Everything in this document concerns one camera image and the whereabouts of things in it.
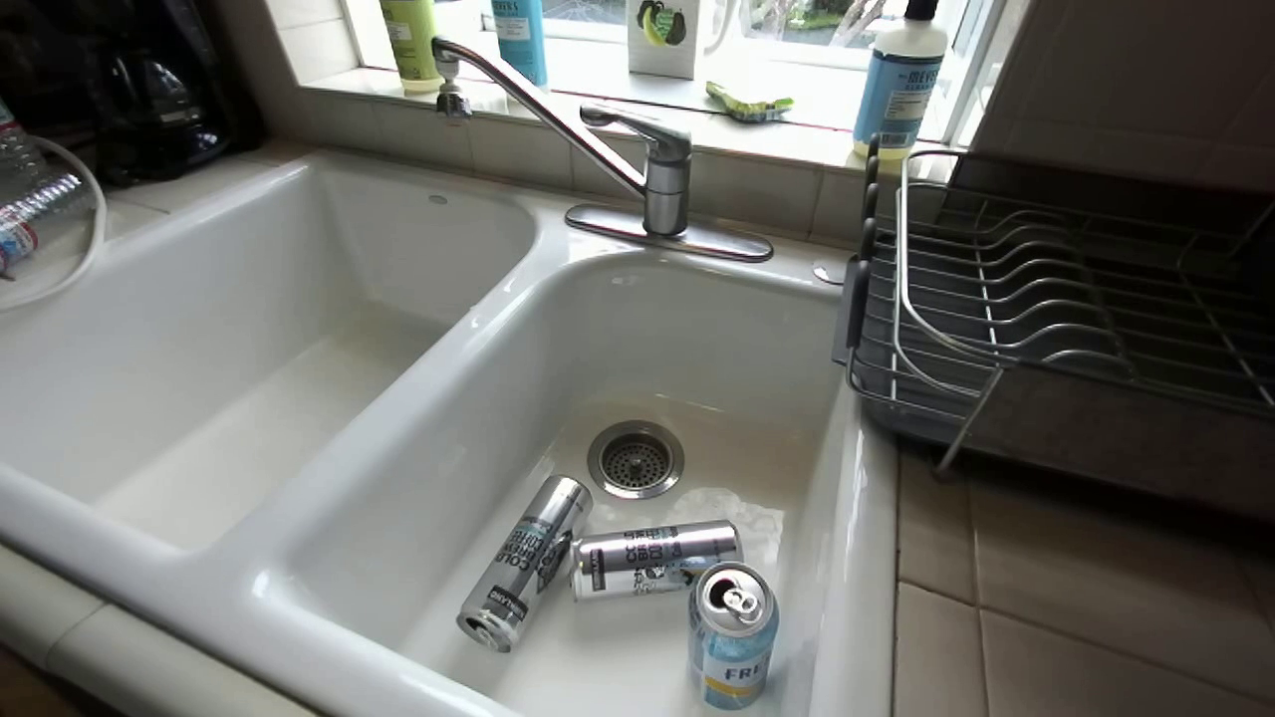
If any tall silver can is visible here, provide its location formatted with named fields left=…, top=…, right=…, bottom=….
left=455, top=468, right=592, bottom=658

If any printed package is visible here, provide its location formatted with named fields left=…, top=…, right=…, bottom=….
left=0, top=99, right=88, bottom=283

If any green bottle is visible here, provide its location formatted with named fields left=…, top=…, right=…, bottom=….
left=379, top=0, right=447, bottom=94

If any silver can with dark label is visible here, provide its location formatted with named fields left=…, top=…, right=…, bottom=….
left=571, top=516, right=743, bottom=600

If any white double basin sink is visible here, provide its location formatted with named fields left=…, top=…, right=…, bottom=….
left=0, top=145, right=901, bottom=717

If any black bag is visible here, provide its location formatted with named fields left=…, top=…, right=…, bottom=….
left=0, top=0, right=268, bottom=192

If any chrome sink faucet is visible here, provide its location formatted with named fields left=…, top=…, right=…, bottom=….
left=430, top=32, right=778, bottom=267

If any light blue drink can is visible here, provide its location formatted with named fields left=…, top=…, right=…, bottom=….
left=686, top=563, right=786, bottom=711

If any grey dish rack tray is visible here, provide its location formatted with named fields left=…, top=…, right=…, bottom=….
left=848, top=372, right=1275, bottom=528

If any blue soap bottle black cap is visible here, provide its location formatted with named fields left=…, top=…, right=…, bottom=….
left=848, top=0, right=950, bottom=162

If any clear glass bowl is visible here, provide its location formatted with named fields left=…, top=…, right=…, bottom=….
left=0, top=133, right=111, bottom=313

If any green cloth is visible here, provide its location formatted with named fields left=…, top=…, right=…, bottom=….
left=701, top=79, right=796, bottom=126

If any metal sink strainer drain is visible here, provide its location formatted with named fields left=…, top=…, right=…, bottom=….
left=586, top=417, right=690, bottom=504

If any white carton with green print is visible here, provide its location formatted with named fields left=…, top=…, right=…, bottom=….
left=625, top=0, right=705, bottom=79

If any wire dish rack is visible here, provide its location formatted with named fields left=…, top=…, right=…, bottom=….
left=832, top=139, right=1275, bottom=443

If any white window frame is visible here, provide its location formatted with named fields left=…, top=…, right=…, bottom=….
left=262, top=0, right=1034, bottom=152

